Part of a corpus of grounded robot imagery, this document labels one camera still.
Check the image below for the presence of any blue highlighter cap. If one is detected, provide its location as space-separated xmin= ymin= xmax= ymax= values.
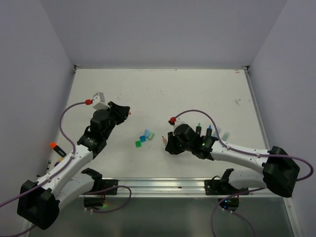
xmin=140 ymin=135 xmax=146 ymax=142

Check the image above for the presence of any aluminium front rail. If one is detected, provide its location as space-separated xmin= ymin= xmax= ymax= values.
xmin=32 ymin=176 xmax=292 ymax=198

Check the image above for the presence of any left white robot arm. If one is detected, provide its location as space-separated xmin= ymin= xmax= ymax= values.
xmin=17 ymin=102 xmax=130 ymax=230

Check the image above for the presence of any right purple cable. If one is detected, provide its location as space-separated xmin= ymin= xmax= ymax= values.
xmin=168 ymin=109 xmax=314 ymax=237

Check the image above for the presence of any green translucent pen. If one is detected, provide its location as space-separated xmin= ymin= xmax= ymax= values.
xmin=222 ymin=132 xmax=230 ymax=141

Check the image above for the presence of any blue-capped black highlighter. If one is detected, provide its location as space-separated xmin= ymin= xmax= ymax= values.
xmin=205 ymin=125 xmax=212 ymax=138

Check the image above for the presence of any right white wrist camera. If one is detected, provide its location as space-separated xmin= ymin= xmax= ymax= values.
xmin=172 ymin=117 xmax=185 ymax=129

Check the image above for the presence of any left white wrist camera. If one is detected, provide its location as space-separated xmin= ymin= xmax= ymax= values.
xmin=92 ymin=92 xmax=109 ymax=110

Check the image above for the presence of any green-capped black highlighter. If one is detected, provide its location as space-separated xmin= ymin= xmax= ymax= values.
xmin=196 ymin=122 xmax=202 ymax=136

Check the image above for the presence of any purple cable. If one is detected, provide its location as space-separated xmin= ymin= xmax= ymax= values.
xmin=168 ymin=109 xmax=314 ymax=237
xmin=0 ymin=99 xmax=131 ymax=237

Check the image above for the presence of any light blue pen cap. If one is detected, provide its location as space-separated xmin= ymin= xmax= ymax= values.
xmin=144 ymin=129 xmax=150 ymax=138

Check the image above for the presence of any green highlighter cap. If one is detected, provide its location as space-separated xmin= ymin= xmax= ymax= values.
xmin=135 ymin=141 xmax=142 ymax=148

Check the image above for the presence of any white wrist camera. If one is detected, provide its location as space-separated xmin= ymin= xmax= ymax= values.
xmin=172 ymin=117 xmax=185 ymax=129
xmin=92 ymin=92 xmax=109 ymax=110

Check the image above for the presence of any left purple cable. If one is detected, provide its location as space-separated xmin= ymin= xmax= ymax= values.
xmin=0 ymin=99 xmax=131 ymax=237

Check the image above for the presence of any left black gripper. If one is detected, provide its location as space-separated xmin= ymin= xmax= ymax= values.
xmin=102 ymin=101 xmax=129 ymax=139

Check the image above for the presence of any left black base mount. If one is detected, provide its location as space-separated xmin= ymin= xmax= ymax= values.
xmin=83 ymin=178 xmax=121 ymax=214

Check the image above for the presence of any blue translucent pen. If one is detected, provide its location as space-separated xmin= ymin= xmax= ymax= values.
xmin=213 ymin=127 xmax=222 ymax=137

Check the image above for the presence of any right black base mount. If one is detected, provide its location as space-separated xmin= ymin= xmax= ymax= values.
xmin=204 ymin=168 xmax=248 ymax=212

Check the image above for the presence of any light green pen cap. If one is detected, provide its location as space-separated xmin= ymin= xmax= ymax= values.
xmin=148 ymin=132 xmax=155 ymax=140

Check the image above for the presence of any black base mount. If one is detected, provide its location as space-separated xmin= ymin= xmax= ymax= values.
xmin=204 ymin=168 xmax=248 ymax=212
xmin=83 ymin=178 xmax=121 ymax=214

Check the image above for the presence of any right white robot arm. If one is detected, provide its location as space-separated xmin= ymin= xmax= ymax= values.
xmin=165 ymin=123 xmax=300 ymax=198

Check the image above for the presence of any orange-capped black highlighter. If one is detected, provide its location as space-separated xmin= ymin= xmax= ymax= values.
xmin=50 ymin=142 xmax=66 ymax=158

